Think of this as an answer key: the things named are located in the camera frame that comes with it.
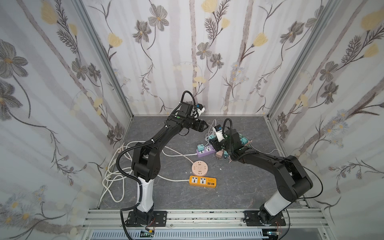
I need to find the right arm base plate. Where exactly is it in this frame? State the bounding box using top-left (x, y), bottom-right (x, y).
top-left (243, 210), bottom-right (287, 227)

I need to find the teal charger with white cable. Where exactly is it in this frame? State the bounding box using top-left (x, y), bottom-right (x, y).
top-left (197, 144), bottom-right (205, 152)

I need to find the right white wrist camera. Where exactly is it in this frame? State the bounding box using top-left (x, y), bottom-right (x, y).
top-left (214, 125), bottom-right (225, 142)

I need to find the purple power strip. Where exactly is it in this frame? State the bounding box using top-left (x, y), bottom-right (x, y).
top-left (196, 145), bottom-right (216, 158)

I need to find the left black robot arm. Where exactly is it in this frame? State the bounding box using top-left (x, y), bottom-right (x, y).
top-left (116, 91), bottom-right (208, 227)

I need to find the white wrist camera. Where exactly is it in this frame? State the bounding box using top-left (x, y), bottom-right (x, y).
top-left (214, 125), bottom-right (225, 142)
top-left (196, 104), bottom-right (205, 116)

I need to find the orange power strip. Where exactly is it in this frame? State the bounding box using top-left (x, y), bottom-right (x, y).
top-left (189, 176), bottom-right (217, 188)

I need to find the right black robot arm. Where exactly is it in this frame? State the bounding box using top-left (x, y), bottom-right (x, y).
top-left (210, 118), bottom-right (324, 226)

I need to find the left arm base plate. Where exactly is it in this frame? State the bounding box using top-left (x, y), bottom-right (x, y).
top-left (125, 211), bottom-right (168, 227)

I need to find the pink round power socket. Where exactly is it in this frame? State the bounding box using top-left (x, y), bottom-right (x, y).
top-left (192, 161), bottom-right (208, 177)

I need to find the green charger cube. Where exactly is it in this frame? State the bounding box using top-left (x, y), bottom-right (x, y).
top-left (241, 137), bottom-right (249, 146)

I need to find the pink charger adapter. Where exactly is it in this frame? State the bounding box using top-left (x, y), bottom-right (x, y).
top-left (216, 151), bottom-right (224, 159)

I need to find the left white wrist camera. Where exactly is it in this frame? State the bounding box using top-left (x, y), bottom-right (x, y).
top-left (196, 104), bottom-right (205, 116)

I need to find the white orange strip cord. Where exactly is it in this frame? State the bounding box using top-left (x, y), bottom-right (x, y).
top-left (98, 140), bottom-right (191, 204)

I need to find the aluminium front rail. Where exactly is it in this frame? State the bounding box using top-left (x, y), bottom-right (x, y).
top-left (82, 209), bottom-right (330, 230)

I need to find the white long thin cable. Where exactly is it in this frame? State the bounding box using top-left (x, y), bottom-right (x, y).
top-left (248, 143), bottom-right (284, 155)

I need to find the white vented cable duct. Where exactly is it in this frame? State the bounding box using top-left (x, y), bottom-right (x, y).
top-left (89, 229), bottom-right (269, 240)

